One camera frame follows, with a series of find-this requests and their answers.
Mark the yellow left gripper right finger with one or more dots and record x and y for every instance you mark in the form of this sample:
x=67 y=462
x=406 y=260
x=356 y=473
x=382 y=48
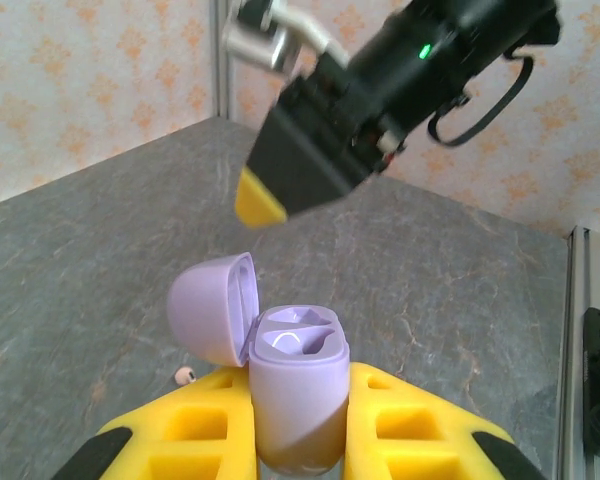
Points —
x=360 y=450

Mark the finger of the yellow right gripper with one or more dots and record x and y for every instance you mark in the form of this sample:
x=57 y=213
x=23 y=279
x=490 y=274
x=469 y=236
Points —
x=257 y=205

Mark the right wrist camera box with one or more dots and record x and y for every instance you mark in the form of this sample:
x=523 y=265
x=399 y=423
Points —
x=260 y=47

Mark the purple charging case pinkish body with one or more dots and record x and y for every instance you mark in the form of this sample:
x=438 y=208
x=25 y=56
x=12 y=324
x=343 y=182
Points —
x=295 y=400

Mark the aluminium corner frame post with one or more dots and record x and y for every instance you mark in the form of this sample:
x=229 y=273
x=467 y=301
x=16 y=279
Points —
x=222 y=60

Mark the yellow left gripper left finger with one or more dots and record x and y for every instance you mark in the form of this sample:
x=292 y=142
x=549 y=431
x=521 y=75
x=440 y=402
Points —
x=200 y=400

